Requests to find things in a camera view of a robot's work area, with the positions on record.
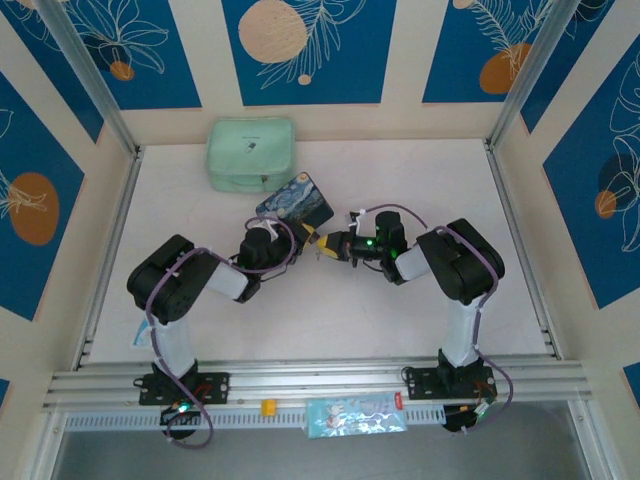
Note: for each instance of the yellow padlock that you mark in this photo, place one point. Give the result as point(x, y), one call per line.
point(311, 234)

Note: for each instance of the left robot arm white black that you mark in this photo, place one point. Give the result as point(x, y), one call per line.
point(170, 285)

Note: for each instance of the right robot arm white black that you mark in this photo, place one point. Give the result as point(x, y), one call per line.
point(465, 270)

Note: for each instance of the mint green zipper pouch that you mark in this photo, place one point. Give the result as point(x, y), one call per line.
point(250, 152)

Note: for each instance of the small pale wipe packet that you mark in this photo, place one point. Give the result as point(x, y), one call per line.
point(140, 334)

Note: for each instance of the small yellow block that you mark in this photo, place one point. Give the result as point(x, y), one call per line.
point(269, 407)

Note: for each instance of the blue cartoon print pouch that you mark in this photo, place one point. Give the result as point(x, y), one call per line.
point(357, 415)

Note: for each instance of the black controller board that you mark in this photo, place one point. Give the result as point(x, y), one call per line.
point(180, 417)
point(467, 417)

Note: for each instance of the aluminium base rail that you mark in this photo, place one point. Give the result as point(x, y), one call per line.
point(325, 380)

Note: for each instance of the aluminium side rail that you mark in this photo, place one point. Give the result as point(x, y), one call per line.
point(110, 250)
point(520, 250)

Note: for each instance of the aluminium corner post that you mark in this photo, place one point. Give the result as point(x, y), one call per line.
point(530, 75)
point(90, 75)

